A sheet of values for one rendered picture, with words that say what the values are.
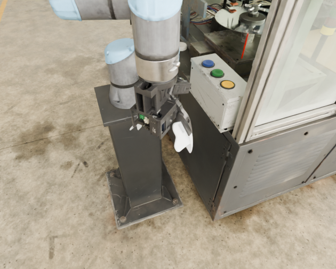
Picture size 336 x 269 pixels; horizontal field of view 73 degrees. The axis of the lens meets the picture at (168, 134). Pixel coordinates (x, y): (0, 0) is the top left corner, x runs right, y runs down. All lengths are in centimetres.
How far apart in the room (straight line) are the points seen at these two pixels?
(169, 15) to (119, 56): 49
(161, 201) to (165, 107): 109
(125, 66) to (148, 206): 91
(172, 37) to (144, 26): 4
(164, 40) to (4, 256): 147
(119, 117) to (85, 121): 118
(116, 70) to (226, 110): 41
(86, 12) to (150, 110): 20
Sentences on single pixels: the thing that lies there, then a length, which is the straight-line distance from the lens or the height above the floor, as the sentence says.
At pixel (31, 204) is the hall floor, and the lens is 172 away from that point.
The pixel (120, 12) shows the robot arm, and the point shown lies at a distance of 46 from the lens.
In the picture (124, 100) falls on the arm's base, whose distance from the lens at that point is 90.
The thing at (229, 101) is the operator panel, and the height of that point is 89.
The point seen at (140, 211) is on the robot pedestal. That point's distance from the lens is 147.
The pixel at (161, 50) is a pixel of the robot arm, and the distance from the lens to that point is 37.
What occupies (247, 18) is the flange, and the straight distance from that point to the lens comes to 116.
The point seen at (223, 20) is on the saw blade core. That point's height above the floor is 95.
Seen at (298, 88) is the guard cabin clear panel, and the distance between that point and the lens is 84.
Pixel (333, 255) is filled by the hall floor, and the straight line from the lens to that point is 164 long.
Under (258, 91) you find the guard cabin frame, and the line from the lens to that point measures 68.
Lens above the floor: 133
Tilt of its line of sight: 47 degrees down
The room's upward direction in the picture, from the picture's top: straight up
